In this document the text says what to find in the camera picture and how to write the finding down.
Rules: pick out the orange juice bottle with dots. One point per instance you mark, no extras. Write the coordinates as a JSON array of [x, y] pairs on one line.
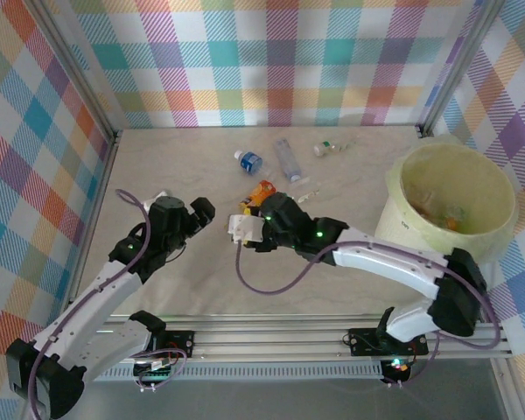
[[262, 190]]

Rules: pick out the blue label water bottle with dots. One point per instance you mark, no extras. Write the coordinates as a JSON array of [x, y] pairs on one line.
[[249, 162]]

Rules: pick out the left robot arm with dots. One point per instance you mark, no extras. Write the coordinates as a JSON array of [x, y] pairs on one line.
[[92, 302]]

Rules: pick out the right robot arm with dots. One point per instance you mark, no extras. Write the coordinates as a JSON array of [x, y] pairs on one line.
[[385, 262]]

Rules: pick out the cream plastic bin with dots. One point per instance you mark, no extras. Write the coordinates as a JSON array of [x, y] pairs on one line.
[[389, 219]]

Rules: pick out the clear bluish water bottle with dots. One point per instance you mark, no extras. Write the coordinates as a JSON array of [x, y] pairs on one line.
[[287, 159]]

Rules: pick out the small clear bottle green band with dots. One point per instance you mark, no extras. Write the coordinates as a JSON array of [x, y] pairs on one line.
[[328, 146]]

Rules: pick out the circuit board with connector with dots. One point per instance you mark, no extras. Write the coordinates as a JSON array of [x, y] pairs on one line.
[[151, 374]]

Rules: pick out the circuit board with lights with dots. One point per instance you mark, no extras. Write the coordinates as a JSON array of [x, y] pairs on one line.
[[396, 365]]

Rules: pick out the aluminium side rail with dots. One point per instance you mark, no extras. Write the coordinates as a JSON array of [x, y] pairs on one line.
[[505, 394], [92, 245]]

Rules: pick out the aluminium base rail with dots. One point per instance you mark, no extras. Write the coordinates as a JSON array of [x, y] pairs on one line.
[[267, 339]]

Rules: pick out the aluminium corner post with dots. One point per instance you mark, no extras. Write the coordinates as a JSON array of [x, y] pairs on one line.
[[94, 94], [459, 65]]

